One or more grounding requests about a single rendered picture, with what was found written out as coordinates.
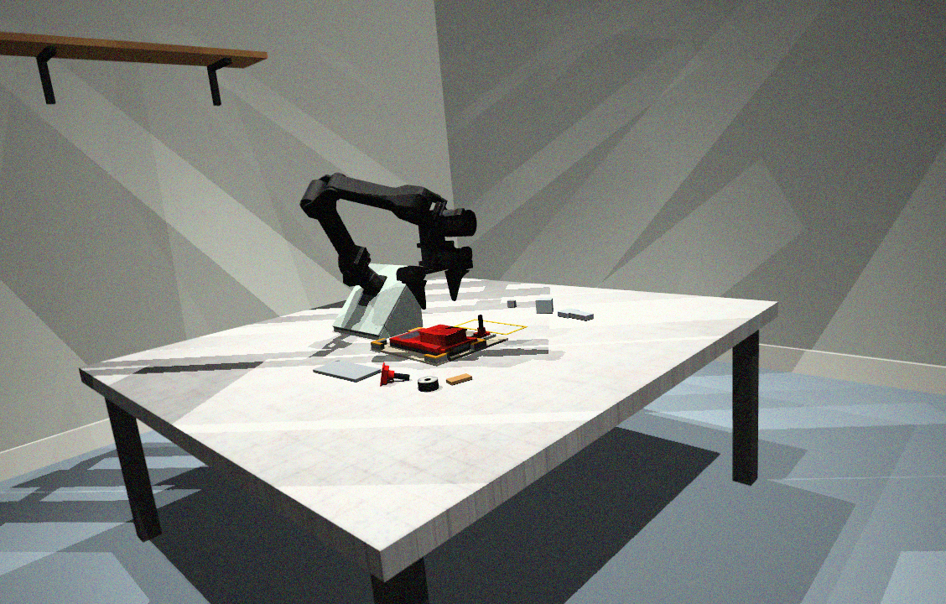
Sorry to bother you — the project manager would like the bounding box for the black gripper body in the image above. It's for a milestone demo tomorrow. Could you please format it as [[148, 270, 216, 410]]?
[[396, 237, 473, 283]]

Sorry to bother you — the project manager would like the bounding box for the orange rectangular block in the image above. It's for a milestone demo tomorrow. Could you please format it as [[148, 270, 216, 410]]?
[[446, 373, 472, 385]]

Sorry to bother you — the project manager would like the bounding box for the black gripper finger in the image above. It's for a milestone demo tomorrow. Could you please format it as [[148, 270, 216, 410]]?
[[402, 280, 428, 310], [444, 270, 470, 301]]

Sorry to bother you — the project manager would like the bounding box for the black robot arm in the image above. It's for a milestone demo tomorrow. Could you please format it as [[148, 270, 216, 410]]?
[[299, 173, 477, 296]]

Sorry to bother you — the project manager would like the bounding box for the small black and white toy wheel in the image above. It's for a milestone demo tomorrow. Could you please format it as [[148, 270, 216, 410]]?
[[418, 376, 439, 392]]

